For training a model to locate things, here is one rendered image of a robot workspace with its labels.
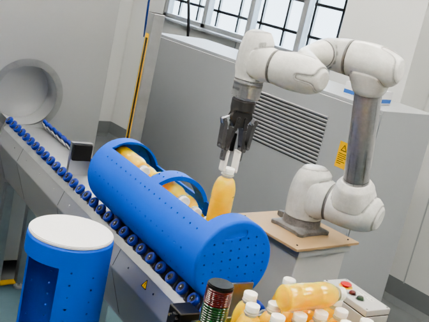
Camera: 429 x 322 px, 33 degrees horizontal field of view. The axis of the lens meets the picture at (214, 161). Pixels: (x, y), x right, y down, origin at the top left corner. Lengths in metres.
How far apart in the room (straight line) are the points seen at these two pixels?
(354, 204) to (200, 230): 0.80
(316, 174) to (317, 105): 1.28
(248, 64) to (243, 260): 0.61
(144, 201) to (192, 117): 2.50
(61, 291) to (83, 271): 0.09
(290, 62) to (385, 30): 3.04
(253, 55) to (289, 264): 1.03
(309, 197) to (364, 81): 0.57
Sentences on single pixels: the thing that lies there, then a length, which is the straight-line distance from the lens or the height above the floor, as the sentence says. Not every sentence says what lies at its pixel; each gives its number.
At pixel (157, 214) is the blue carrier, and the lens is 2.40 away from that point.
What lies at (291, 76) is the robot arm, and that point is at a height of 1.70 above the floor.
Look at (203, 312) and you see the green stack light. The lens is 1.69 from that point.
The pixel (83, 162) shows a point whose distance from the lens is 3.35.
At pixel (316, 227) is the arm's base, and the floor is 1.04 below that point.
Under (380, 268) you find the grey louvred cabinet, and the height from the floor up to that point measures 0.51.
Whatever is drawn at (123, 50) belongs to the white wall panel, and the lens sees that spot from 7.98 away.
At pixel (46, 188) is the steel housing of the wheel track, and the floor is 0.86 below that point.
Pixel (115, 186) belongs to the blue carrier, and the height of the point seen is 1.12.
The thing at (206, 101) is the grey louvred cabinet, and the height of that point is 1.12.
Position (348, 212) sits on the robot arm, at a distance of 2.83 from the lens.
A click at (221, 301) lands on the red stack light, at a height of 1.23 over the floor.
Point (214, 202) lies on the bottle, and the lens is 2.26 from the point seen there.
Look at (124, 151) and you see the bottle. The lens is 2.85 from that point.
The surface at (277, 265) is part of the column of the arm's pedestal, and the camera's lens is 2.93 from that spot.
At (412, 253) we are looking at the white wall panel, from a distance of 5.30.
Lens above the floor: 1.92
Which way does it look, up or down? 14 degrees down
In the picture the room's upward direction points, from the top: 13 degrees clockwise
